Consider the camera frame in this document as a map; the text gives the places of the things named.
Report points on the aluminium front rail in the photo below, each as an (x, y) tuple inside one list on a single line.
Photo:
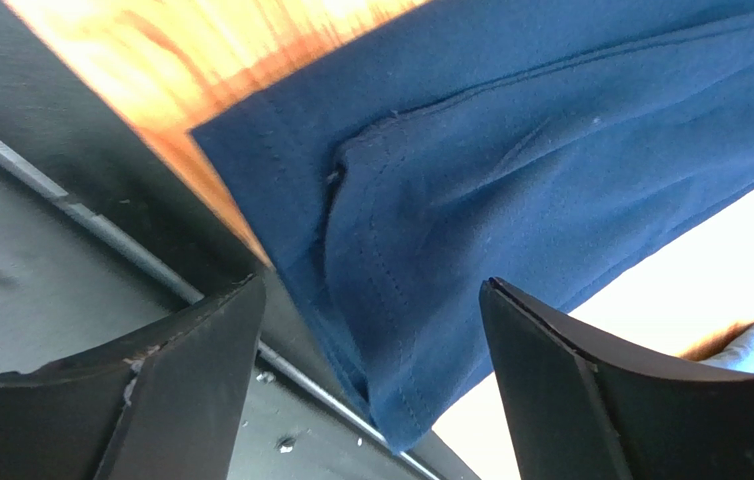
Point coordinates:
[(117, 236)]

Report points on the navy blue t shirt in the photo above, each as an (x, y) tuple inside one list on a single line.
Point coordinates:
[(554, 144)]

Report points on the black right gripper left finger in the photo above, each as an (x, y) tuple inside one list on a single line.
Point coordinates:
[(150, 406)]

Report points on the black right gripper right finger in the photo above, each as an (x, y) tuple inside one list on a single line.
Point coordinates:
[(581, 403)]

